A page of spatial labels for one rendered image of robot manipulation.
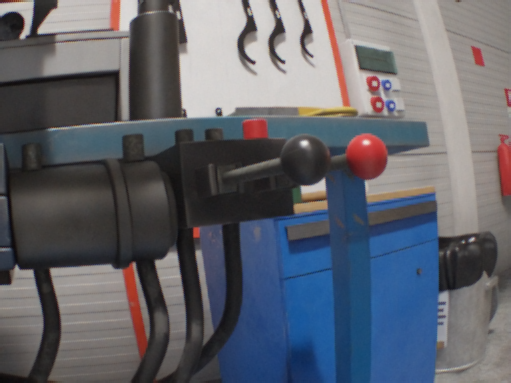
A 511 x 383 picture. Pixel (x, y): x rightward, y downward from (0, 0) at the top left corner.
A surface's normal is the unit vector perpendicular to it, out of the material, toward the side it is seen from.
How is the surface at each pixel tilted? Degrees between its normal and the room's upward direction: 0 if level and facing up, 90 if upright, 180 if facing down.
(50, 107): 90
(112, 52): 90
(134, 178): 56
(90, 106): 90
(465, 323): 93
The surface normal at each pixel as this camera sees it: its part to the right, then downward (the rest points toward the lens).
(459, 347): -0.25, 0.04
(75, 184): 0.31, -0.63
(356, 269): 0.45, -0.09
